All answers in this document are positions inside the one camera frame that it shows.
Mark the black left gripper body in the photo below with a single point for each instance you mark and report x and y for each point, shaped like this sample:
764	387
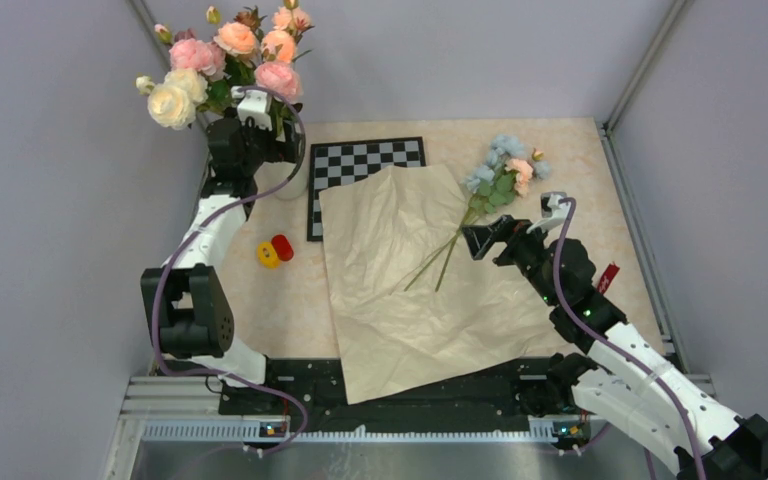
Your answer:
262	146

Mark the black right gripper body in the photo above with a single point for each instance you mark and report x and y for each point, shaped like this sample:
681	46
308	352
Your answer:
525	250

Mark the pink rose stem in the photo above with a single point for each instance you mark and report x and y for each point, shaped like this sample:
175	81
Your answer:
279	53

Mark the pink blue flower bunch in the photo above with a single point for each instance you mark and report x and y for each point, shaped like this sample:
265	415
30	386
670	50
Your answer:
509	168

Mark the dark red ribbon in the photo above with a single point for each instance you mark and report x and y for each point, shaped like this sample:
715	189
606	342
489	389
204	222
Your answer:
607	277

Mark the orange paper bouquet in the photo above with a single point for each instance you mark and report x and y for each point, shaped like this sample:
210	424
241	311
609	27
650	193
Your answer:
408	310

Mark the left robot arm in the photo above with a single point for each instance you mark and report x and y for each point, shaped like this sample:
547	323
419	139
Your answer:
189	317

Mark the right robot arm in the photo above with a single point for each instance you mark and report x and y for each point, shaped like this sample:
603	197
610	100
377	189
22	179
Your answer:
616	374

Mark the white ceramic vase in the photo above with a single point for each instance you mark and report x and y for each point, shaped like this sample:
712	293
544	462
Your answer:
294	166

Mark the flower bunch in vase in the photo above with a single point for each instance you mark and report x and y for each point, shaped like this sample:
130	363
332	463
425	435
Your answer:
203	71

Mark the black white checkerboard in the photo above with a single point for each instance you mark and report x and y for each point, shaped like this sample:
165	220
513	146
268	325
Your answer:
344	163

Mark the red yellow toy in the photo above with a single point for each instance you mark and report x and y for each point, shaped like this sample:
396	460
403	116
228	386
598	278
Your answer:
273	253

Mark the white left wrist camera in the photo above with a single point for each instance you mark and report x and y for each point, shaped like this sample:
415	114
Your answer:
253	107

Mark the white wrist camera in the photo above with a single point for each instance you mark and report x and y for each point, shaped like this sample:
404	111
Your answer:
555	209
253	107

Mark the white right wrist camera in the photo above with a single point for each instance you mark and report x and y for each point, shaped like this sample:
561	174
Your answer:
555	209

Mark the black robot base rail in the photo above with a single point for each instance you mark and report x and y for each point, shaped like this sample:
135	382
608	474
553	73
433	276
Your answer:
312	393

